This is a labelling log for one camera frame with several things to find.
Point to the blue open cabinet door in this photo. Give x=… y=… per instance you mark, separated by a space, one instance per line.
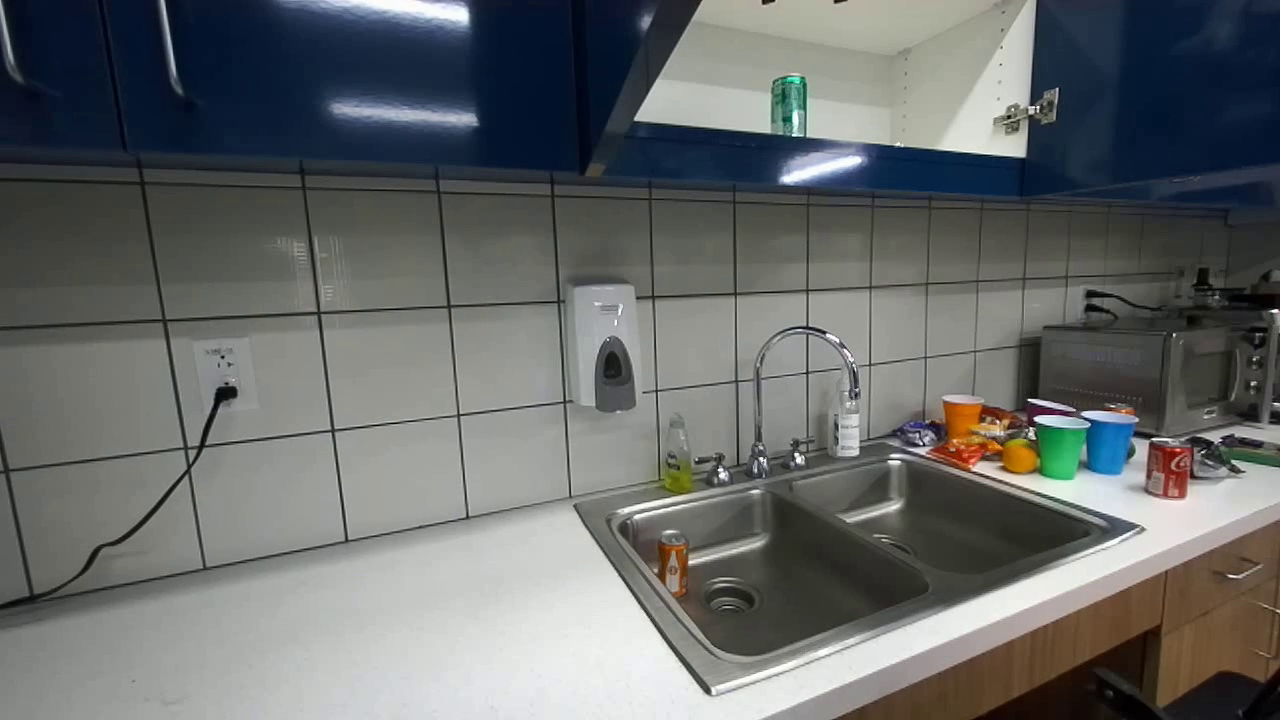
x=625 y=80
x=1162 y=95

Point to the purple plastic cup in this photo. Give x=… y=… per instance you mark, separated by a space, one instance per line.
x=1049 y=407

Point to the yellow-green dish soap bottle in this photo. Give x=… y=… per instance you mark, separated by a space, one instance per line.
x=677 y=464

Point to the blue chip bag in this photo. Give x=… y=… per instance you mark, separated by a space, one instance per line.
x=923 y=434

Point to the stainless steel double sink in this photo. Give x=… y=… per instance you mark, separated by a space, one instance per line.
x=932 y=535

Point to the orange soda can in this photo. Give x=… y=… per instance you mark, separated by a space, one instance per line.
x=673 y=560

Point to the chrome gooseneck faucet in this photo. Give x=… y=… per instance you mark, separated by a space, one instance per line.
x=756 y=401

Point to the open white interior cabinet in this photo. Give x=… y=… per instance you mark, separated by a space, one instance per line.
x=907 y=80

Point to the white wall outlet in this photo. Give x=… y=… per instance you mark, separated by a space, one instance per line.
x=222 y=365

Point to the white wall soap dispenser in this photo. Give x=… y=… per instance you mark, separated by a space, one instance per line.
x=600 y=341

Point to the clear pump bottle white label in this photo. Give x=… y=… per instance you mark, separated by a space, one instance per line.
x=845 y=429

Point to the closed blue wall cabinets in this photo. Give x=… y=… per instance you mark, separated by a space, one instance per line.
x=333 y=80

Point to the green plastic cup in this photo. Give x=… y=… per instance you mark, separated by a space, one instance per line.
x=1060 y=451

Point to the orange snack bag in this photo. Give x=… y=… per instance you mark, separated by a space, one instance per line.
x=994 y=429

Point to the silver toaster oven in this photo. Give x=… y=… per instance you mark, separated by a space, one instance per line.
x=1144 y=372

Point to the orange plastic cup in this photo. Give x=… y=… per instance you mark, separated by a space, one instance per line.
x=961 y=412

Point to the orange fruit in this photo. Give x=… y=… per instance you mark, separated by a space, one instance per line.
x=1023 y=456

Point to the silver cabinet hinge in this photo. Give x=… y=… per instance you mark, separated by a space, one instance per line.
x=1030 y=110

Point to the red soda can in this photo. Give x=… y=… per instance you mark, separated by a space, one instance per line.
x=1171 y=471

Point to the green flat object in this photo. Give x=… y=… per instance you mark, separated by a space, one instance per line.
x=1255 y=451

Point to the green soda can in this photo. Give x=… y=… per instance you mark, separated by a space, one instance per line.
x=790 y=107

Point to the wooden base drawers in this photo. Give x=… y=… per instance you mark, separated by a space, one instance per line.
x=1215 y=625

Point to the blue plastic cup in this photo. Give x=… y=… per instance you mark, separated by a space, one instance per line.
x=1111 y=445

